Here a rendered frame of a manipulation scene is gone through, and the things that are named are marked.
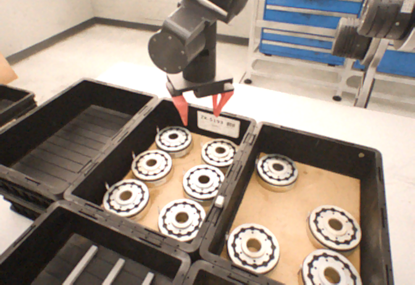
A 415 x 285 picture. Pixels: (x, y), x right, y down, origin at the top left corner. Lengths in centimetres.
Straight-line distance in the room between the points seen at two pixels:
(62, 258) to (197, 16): 53
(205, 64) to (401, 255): 69
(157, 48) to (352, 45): 116
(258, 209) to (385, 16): 63
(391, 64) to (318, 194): 199
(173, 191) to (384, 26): 73
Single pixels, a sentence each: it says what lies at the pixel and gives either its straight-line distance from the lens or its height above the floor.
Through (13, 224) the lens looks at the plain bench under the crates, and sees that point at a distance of 96.
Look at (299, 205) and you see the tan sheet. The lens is 70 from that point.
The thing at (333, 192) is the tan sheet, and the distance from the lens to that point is 76.
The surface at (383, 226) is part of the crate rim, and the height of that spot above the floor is 92.
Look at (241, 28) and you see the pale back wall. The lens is 351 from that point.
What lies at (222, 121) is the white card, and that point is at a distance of 77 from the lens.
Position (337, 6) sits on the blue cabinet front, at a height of 78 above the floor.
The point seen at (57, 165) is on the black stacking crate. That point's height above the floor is 83.
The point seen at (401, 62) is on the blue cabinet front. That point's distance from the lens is 262.
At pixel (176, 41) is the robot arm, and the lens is 35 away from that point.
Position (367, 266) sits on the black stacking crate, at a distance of 63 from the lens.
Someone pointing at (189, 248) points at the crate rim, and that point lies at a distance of 51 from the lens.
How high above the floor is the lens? 138
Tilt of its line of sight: 40 degrees down
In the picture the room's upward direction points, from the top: straight up
